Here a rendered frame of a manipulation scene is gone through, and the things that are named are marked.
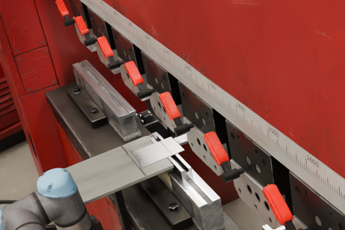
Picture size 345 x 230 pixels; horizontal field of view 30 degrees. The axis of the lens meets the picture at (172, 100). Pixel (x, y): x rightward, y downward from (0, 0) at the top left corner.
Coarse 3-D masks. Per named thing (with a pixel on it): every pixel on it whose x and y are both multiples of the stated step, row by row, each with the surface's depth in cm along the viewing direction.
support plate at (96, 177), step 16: (128, 144) 178; (144, 144) 177; (96, 160) 174; (112, 160) 173; (128, 160) 171; (80, 176) 169; (96, 176) 168; (112, 176) 166; (128, 176) 165; (144, 176) 164; (80, 192) 163; (96, 192) 161; (112, 192) 161
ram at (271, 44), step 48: (144, 0) 133; (192, 0) 110; (240, 0) 93; (288, 0) 81; (336, 0) 72; (144, 48) 145; (192, 48) 118; (240, 48) 99; (288, 48) 86; (336, 48) 75; (240, 96) 106; (288, 96) 90; (336, 96) 79; (336, 144) 83
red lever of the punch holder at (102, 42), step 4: (104, 36) 167; (100, 40) 166; (104, 40) 166; (100, 44) 165; (104, 44) 165; (108, 44) 166; (104, 48) 165; (108, 48) 165; (104, 52) 164; (108, 52) 164; (112, 52) 165; (108, 56) 164; (112, 56) 164; (112, 60) 164; (108, 64) 163; (112, 64) 163; (116, 64) 163; (120, 64) 164; (108, 68) 164; (112, 68) 163
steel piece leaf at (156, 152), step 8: (152, 144) 176; (160, 144) 175; (128, 152) 173; (136, 152) 174; (144, 152) 173; (152, 152) 172; (160, 152) 172; (168, 152) 171; (136, 160) 168; (144, 160) 170; (152, 160) 169; (160, 160) 169
